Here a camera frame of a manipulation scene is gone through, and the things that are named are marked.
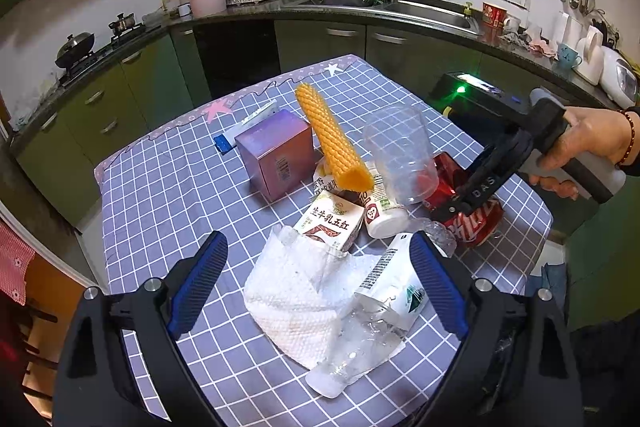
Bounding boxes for crushed red soda can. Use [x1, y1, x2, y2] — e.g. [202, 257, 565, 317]
[424, 151, 503, 249]

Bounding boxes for white yoghurt bottle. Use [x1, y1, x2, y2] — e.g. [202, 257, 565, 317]
[350, 162, 408, 239]

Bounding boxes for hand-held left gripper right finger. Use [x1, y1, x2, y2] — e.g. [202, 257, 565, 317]
[409, 231, 586, 427]

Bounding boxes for pink dish cloth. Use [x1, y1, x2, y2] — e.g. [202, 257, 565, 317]
[520, 34, 558, 58]

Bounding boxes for white electric kettle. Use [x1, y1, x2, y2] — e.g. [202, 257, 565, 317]
[575, 26, 606, 85]

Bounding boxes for white paper towel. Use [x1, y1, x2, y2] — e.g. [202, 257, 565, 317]
[243, 227, 386, 370]

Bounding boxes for person's right hand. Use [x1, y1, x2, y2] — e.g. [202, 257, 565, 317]
[529, 107, 633, 201]

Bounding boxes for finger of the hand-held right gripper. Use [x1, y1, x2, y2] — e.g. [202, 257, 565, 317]
[430, 139, 512, 225]

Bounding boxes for white rice cooker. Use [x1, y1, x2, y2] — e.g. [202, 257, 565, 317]
[599, 46, 640, 108]

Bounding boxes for person's right forearm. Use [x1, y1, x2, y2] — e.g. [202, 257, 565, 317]
[626, 106, 640, 172]

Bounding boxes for small steel pot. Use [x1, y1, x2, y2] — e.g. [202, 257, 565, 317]
[109, 13, 137, 38]

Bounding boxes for yellow ribbed foam tube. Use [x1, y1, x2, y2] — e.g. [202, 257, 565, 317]
[294, 82, 375, 192]

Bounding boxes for dark red bead bracelet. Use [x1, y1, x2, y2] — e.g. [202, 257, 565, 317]
[616, 108, 639, 168]

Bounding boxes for purple cardboard box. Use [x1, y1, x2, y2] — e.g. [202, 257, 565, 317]
[235, 108, 315, 204]

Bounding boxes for green kitchen base cabinets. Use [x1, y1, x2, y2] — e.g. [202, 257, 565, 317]
[7, 19, 640, 238]

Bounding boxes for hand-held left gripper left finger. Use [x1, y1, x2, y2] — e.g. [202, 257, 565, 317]
[52, 231, 231, 427]

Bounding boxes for purple checked tablecloth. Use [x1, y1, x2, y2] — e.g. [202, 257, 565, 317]
[94, 53, 553, 427]

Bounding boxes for crushed clear plastic bottle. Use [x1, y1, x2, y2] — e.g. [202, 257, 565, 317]
[305, 231, 458, 400]

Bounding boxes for black gas stove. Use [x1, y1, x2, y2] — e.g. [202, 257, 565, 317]
[59, 24, 166, 88]

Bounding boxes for black wok with lid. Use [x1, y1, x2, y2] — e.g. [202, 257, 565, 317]
[54, 32, 97, 70]

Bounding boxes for white printed packet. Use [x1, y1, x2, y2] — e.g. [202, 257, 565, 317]
[311, 161, 351, 204]

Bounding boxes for red checked cloth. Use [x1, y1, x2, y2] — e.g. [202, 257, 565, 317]
[0, 217, 36, 305]

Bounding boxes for red printed mug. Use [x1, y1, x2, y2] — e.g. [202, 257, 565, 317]
[481, 2, 508, 30]

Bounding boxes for white brown milk carton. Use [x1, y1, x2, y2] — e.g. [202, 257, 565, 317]
[292, 192, 366, 254]

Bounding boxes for steel kitchen sink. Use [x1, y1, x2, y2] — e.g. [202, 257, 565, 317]
[300, 0, 481, 32]

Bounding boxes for white blue toothpaste tube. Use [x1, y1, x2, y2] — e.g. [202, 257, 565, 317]
[214, 101, 280, 155]

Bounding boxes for light blue mug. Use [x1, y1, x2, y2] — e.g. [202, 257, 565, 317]
[556, 43, 583, 72]

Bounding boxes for clear plastic cup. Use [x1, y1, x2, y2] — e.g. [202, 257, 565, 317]
[362, 106, 441, 206]

